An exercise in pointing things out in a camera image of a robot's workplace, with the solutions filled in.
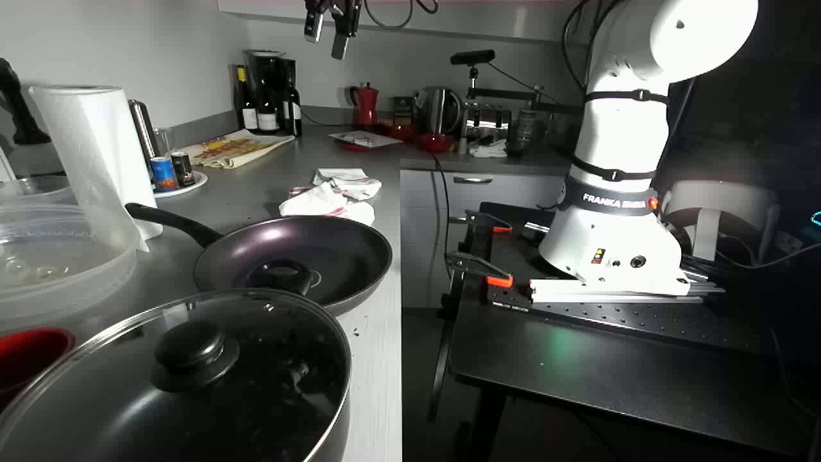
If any black robot table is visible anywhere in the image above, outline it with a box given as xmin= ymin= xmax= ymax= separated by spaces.
xmin=448 ymin=201 xmax=821 ymax=462

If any blue can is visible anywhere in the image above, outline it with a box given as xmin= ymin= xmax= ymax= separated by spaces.
xmin=148 ymin=153 xmax=180 ymax=196

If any dark can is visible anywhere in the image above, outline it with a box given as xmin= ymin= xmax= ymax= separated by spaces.
xmin=169 ymin=151 xmax=198 ymax=189

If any grey cabinet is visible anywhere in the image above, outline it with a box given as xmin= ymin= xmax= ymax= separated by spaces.
xmin=398 ymin=165 xmax=572 ymax=311

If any steel kettle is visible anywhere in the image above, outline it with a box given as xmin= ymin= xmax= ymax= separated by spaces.
xmin=414 ymin=85 xmax=467 ymax=138

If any dark frying pan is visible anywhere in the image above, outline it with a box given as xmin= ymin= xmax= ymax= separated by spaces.
xmin=124 ymin=201 xmax=395 ymax=319

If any red bowl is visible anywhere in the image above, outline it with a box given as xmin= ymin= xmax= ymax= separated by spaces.
xmin=0 ymin=326 xmax=78 ymax=411

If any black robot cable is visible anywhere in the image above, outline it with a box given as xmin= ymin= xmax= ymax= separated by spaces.
xmin=363 ymin=0 xmax=604 ymax=97

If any flat white tray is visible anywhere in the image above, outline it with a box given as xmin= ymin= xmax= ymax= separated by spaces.
xmin=328 ymin=125 xmax=405 ymax=153

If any steel grinder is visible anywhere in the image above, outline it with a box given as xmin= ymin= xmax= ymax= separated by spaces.
xmin=126 ymin=97 xmax=164 ymax=165

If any black clamp orange tip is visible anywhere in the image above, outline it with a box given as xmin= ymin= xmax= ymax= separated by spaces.
xmin=466 ymin=207 xmax=552 ymax=243
xmin=427 ymin=249 xmax=518 ymax=420

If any clear plastic container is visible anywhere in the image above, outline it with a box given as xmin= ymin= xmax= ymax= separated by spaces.
xmin=0 ymin=174 xmax=149 ymax=330

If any small dark jar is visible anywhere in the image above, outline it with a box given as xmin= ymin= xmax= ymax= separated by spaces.
xmin=391 ymin=94 xmax=419 ymax=130

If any white paper towel roll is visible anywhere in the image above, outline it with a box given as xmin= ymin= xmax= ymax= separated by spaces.
xmin=24 ymin=81 xmax=162 ymax=241

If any red tray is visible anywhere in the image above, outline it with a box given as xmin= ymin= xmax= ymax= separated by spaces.
xmin=376 ymin=119 xmax=458 ymax=157

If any white round device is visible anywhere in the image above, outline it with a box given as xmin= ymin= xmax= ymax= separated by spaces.
xmin=662 ymin=176 xmax=777 ymax=267

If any black coffee machine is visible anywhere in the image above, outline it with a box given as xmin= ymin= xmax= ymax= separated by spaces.
xmin=248 ymin=48 xmax=304 ymax=138

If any steel kitchen machine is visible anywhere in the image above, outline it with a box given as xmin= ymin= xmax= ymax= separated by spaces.
xmin=449 ymin=45 xmax=585 ymax=162

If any small white plate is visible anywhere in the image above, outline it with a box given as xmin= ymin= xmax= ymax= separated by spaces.
xmin=151 ymin=170 xmax=212 ymax=201

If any black cooking pot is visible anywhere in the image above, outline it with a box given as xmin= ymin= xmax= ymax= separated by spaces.
xmin=304 ymin=330 xmax=357 ymax=462

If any white red-striped towel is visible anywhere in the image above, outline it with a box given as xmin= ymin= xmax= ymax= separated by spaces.
xmin=312 ymin=167 xmax=386 ymax=202
xmin=277 ymin=180 xmax=380 ymax=228

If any dark wine bottle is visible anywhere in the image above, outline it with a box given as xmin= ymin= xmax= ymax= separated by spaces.
xmin=235 ymin=61 xmax=262 ymax=134
xmin=254 ymin=85 xmax=282 ymax=137

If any red moka pot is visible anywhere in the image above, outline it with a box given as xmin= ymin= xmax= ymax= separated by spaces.
xmin=348 ymin=81 xmax=386 ymax=130

